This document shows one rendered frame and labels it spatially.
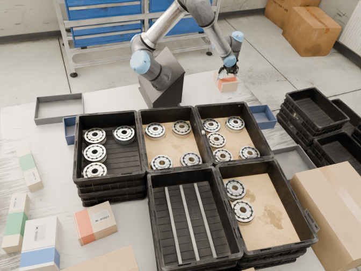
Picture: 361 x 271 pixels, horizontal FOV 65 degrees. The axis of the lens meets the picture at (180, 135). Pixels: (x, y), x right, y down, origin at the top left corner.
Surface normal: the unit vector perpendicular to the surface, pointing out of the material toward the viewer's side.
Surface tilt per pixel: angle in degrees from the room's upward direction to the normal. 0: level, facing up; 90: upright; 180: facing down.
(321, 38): 89
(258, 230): 0
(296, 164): 0
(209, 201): 0
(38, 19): 90
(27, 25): 90
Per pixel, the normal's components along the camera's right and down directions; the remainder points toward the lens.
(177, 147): 0.07, -0.67
